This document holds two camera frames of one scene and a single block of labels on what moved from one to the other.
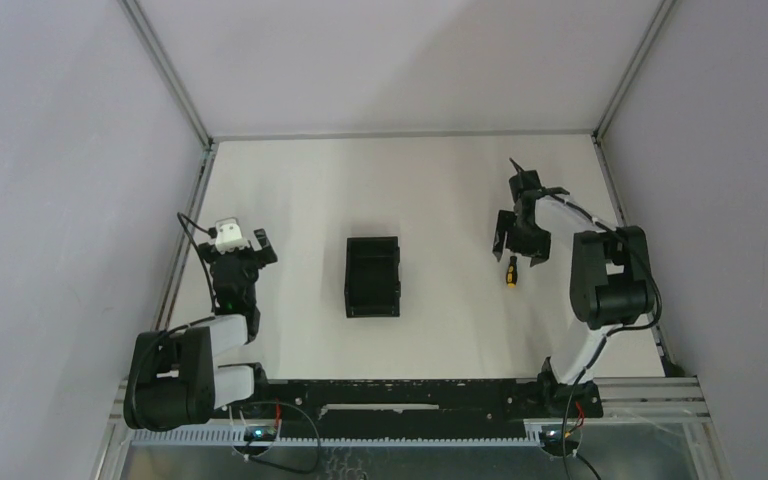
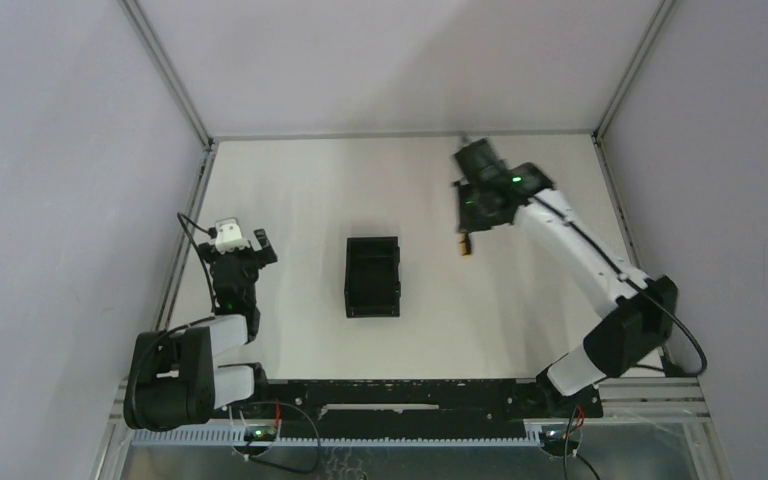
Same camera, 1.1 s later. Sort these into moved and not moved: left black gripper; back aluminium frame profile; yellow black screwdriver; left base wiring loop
Moved: yellow black screwdriver
Not moved: left base wiring loop; back aluminium frame profile; left black gripper
